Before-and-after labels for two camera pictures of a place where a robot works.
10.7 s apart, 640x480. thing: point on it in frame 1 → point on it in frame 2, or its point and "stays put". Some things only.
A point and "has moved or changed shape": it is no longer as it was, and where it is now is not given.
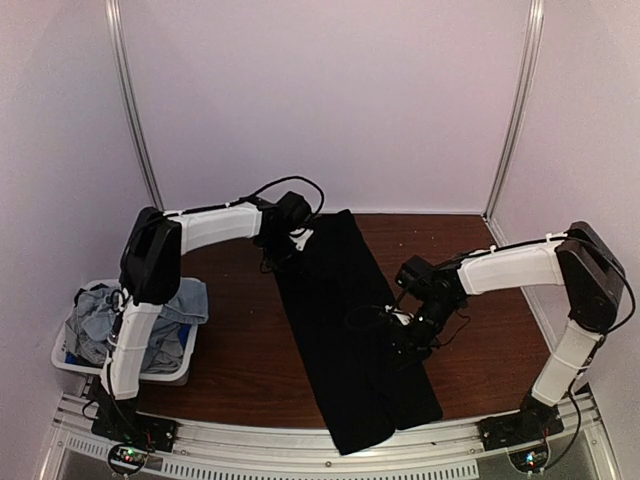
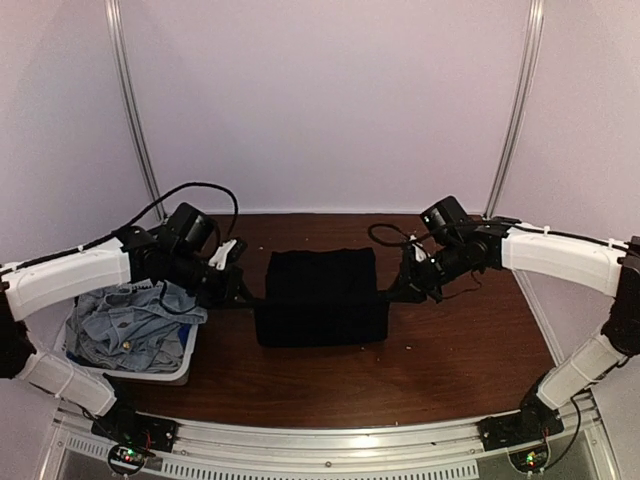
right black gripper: x=411 y=351 → x=409 y=282
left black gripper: x=270 y=263 → x=232 y=284
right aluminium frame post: x=528 y=74 stays put
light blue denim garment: x=88 y=325 stays put
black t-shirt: x=362 y=398 has moved or changed shape
